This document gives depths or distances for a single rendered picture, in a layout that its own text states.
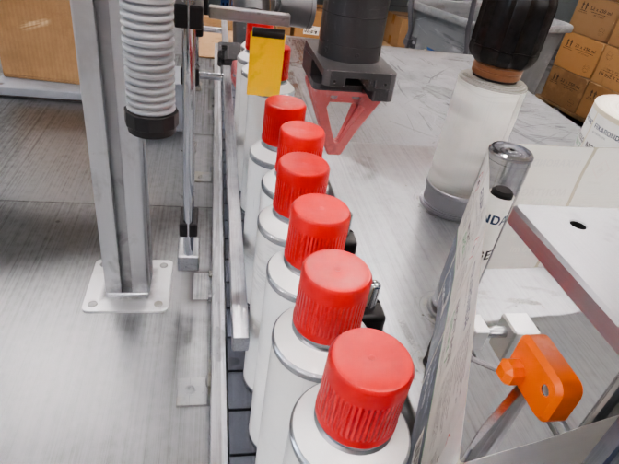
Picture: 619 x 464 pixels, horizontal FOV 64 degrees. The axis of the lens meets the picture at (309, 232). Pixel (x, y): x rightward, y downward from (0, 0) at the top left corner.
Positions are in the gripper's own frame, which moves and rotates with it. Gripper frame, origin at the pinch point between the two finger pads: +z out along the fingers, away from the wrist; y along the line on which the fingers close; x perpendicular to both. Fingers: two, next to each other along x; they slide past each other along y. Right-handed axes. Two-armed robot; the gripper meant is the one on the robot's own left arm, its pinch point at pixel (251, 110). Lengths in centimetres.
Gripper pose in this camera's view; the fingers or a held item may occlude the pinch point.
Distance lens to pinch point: 79.0
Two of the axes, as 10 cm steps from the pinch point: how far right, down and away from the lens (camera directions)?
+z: 0.1, 10.0, -0.5
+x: -1.9, 0.5, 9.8
